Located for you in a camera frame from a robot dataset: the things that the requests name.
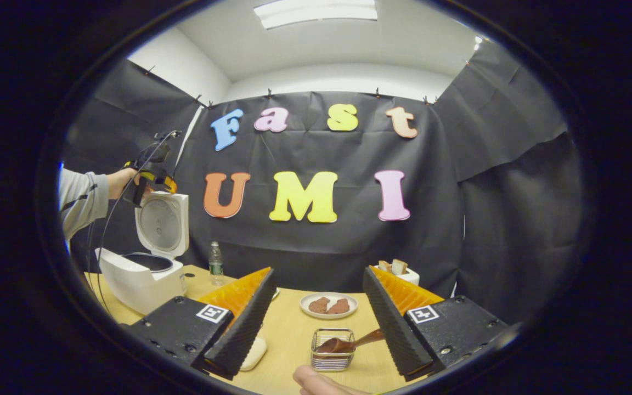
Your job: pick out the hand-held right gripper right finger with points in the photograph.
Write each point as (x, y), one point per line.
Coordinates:
(390, 323)

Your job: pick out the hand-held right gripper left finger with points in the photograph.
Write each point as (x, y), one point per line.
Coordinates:
(244, 323)

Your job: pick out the brown wooden spoon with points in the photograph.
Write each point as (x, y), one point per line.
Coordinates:
(343, 344)

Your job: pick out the white rice cooker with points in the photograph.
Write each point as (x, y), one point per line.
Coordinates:
(135, 280)

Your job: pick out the white toaster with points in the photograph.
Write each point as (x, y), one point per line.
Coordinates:
(410, 277)

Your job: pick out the brown meat piece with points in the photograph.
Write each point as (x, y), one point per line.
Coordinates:
(339, 306)
(319, 305)

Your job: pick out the toasted bread slice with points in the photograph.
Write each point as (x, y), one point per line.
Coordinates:
(384, 266)
(399, 266)

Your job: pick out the white round plate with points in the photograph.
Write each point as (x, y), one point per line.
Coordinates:
(305, 307)

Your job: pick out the clear plastic water bottle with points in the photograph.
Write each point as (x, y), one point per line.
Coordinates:
(216, 266)

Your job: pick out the black backdrop cloth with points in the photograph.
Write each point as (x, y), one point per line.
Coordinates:
(458, 219)

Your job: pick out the long ceiling light panel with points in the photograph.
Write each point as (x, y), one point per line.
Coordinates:
(316, 13)

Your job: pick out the small ceiling light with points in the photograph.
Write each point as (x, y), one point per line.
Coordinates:
(478, 41)

